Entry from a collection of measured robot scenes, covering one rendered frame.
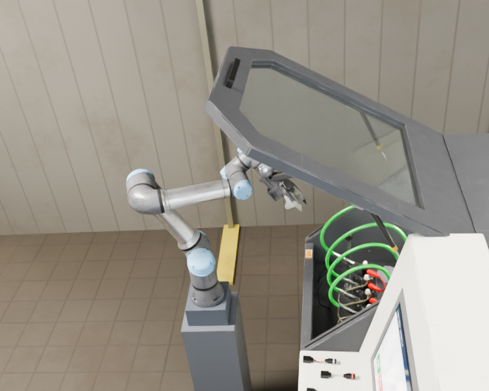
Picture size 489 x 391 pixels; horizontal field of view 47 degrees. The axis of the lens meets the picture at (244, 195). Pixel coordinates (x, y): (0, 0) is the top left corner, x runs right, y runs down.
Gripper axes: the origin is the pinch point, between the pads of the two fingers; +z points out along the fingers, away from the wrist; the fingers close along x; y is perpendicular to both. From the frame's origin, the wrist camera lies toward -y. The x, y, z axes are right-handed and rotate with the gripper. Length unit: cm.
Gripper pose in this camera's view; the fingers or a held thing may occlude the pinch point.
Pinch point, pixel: (303, 204)
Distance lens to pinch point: 234.1
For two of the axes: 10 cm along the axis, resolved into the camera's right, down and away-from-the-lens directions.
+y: -6.7, 5.5, 5.0
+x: -3.3, 3.8, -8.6
